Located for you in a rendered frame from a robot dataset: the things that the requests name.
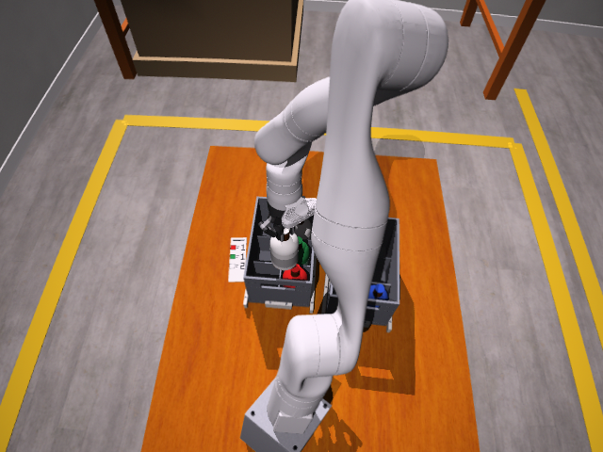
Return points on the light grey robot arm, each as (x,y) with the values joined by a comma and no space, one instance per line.
(384,44)

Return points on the red bottle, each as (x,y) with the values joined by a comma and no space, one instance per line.
(295,273)

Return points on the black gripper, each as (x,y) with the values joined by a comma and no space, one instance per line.
(274,217)

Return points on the green bottle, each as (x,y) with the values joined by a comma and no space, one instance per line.
(304,253)

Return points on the white paper pick list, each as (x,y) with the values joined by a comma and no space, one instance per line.
(237,259)

